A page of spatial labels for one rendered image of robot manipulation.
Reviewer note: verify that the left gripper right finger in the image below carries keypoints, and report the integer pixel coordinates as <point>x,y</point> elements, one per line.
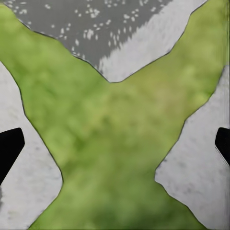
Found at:
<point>222,142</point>

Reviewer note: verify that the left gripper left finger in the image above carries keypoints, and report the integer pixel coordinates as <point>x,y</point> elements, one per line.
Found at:
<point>11,144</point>

